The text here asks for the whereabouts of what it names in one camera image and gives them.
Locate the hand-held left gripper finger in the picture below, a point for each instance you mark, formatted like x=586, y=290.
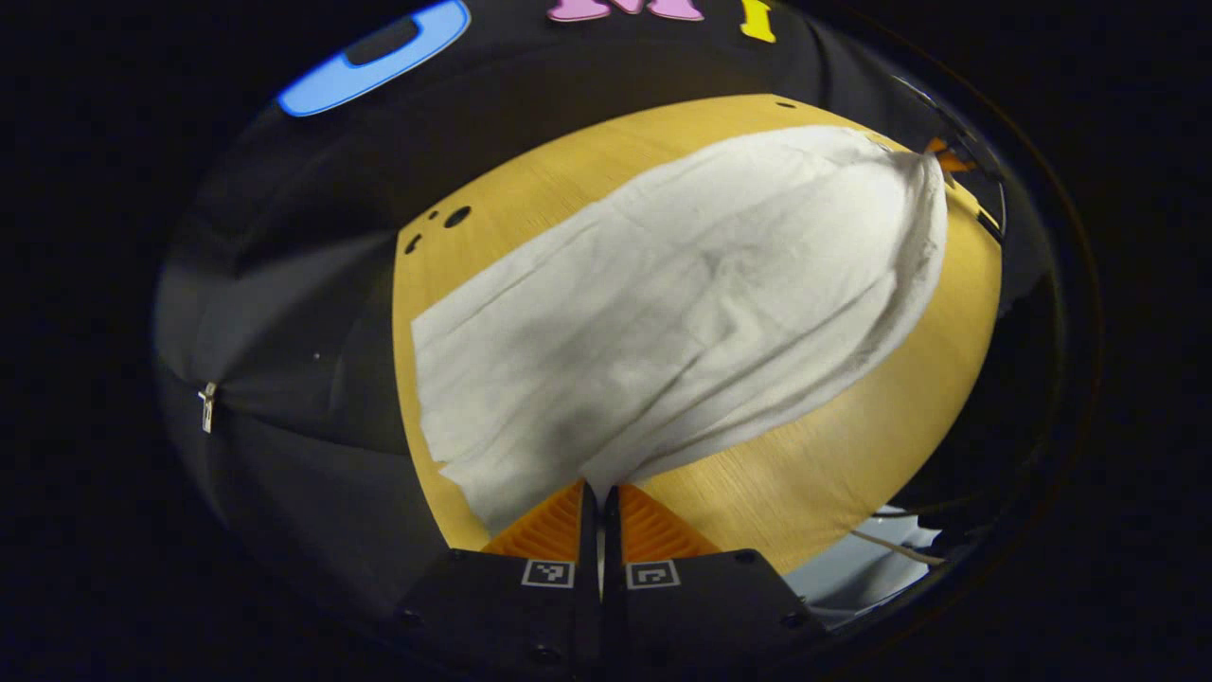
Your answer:
x=589, y=530
x=612, y=530

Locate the black backdrop cloth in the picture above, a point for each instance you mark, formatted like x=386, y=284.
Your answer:
x=303, y=284

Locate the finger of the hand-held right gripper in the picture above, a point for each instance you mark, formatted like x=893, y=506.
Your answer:
x=952, y=161

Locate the small white clip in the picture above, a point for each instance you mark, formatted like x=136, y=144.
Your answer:
x=207, y=403

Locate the white jeans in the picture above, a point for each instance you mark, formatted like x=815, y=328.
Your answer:
x=682, y=284

